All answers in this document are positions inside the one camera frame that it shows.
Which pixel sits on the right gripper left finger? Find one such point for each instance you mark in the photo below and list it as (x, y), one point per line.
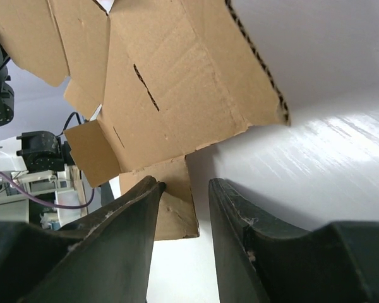
(102, 257)

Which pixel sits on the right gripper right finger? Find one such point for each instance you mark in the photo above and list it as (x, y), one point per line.
(261, 258)

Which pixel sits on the cardboard box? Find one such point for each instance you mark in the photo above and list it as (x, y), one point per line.
(157, 80)

